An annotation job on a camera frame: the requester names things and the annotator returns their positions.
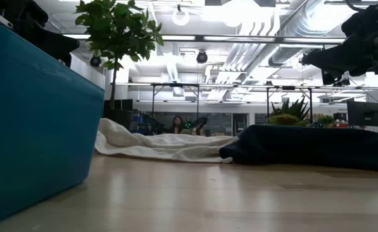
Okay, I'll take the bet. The teal plastic tupperware container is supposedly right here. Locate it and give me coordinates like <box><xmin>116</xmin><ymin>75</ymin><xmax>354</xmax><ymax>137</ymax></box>
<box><xmin>0</xmin><ymin>15</ymin><xmax>106</xmax><ymax>228</ymax></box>

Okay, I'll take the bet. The white ring light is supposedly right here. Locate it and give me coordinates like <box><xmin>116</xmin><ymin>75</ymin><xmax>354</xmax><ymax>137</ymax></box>
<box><xmin>171</xmin><ymin>5</ymin><xmax>191</xmax><ymax>26</ymax></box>

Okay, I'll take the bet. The overhead light bar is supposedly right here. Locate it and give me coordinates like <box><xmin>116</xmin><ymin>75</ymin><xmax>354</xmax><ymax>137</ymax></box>
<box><xmin>62</xmin><ymin>33</ymin><xmax>347</xmax><ymax>46</ymax></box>

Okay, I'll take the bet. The potted succulent plant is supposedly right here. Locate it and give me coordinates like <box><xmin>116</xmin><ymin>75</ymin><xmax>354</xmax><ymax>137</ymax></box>
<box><xmin>267</xmin><ymin>96</ymin><xmax>312</xmax><ymax>128</ymax></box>

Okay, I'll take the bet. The black computer monitor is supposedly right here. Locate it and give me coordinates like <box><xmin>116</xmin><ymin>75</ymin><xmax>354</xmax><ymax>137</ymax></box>
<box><xmin>346</xmin><ymin>101</ymin><xmax>378</xmax><ymax>128</ymax></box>

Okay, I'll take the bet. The small background green plant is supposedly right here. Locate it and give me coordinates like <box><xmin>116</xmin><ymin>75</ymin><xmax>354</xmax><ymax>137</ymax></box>
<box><xmin>319</xmin><ymin>115</ymin><xmax>336</xmax><ymax>126</ymax></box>

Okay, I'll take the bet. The white checked cloth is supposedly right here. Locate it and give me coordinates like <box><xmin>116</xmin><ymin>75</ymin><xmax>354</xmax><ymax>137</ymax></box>
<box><xmin>94</xmin><ymin>117</ymin><xmax>241</xmax><ymax>164</ymax></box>

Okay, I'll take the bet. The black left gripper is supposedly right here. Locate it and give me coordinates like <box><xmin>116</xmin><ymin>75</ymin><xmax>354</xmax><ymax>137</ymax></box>
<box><xmin>0</xmin><ymin>0</ymin><xmax>80</xmax><ymax>68</ymax></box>

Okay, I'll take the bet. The person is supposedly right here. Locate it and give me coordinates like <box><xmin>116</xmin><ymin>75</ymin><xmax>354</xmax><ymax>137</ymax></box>
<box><xmin>167</xmin><ymin>115</ymin><xmax>185</xmax><ymax>135</ymax></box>

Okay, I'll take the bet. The leafy green potted plant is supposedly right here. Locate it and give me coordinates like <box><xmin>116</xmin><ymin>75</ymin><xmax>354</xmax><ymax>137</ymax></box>
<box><xmin>75</xmin><ymin>0</ymin><xmax>164</xmax><ymax>130</ymax></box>

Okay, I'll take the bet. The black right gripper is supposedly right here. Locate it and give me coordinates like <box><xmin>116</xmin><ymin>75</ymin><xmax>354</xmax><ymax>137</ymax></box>
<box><xmin>301</xmin><ymin>0</ymin><xmax>378</xmax><ymax>86</ymax></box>

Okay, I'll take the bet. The navy blue cloth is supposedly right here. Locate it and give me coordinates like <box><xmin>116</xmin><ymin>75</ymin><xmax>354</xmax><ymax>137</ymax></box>
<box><xmin>219</xmin><ymin>124</ymin><xmax>378</xmax><ymax>172</ymax></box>

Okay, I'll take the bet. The black background workstation frame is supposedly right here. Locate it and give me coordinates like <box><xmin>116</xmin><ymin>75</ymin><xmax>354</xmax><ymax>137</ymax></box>
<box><xmin>150</xmin><ymin>82</ymin><xmax>201</xmax><ymax>119</ymax></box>
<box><xmin>265</xmin><ymin>86</ymin><xmax>314</xmax><ymax>123</ymax></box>

